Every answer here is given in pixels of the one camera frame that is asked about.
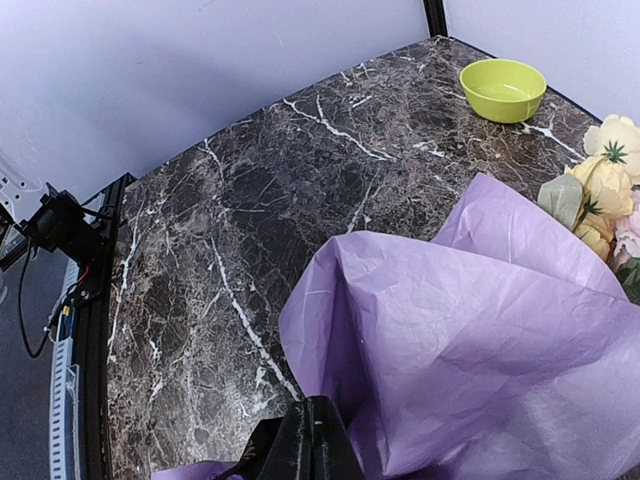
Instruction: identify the black front rail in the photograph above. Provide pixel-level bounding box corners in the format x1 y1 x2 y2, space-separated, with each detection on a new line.
72 173 135 479

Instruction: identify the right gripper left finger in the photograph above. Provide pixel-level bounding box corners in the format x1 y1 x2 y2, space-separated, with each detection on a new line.
259 398 313 480

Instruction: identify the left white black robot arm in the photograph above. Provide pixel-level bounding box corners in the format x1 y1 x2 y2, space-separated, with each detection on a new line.
1 159 104 266

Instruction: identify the green plastic bowl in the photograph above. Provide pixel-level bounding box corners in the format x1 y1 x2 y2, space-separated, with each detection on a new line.
459 58 547 124

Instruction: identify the pale yellow flower stem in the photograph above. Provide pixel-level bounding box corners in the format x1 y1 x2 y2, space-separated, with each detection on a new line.
537 114 639 261

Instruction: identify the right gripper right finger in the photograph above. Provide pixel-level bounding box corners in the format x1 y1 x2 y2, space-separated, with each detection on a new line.
312 396 364 480

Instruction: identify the pink purple wrapping paper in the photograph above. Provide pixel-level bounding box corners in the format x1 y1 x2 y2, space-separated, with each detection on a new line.
161 175 639 479

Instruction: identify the white slotted cable duct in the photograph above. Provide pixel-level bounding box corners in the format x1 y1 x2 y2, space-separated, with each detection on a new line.
47 259 84 480

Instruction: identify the left black frame post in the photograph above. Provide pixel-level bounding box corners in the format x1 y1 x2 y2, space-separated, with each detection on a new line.
423 0 448 37

